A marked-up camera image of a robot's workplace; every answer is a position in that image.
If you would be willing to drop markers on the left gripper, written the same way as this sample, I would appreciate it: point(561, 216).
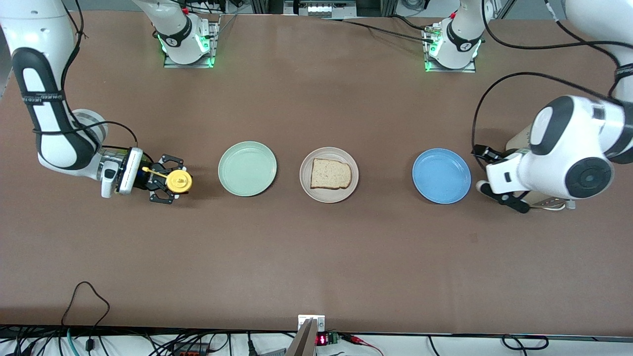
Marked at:
point(502, 154)

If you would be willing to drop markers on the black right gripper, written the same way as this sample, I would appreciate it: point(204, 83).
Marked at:
point(148, 180)

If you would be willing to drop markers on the yellow mustard squeeze bottle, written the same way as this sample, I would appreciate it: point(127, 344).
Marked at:
point(179, 182)

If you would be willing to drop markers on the brown bread slice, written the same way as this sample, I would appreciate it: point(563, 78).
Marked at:
point(330, 174)

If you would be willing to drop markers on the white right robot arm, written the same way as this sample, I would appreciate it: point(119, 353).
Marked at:
point(44, 39)

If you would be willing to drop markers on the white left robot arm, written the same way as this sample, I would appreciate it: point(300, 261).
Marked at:
point(568, 148)

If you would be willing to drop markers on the blue plate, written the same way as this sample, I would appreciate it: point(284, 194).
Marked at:
point(441, 176)

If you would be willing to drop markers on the pale green plate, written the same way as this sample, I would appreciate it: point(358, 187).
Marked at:
point(247, 169)

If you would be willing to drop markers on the beige plate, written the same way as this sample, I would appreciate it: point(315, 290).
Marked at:
point(329, 198)

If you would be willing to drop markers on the beige chrome toaster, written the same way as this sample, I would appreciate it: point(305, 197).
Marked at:
point(517, 143)

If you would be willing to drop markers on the grey metal bar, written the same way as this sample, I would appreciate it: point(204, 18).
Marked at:
point(304, 343)

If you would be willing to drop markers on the red LED display module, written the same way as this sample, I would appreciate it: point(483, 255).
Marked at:
point(322, 339)

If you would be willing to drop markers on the black rack device white lights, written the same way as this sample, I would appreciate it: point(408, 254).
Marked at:
point(319, 9)

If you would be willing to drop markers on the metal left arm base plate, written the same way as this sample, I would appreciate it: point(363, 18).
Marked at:
point(450, 70)

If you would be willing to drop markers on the silver bracket plate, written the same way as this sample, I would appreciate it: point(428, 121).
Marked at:
point(302, 321)

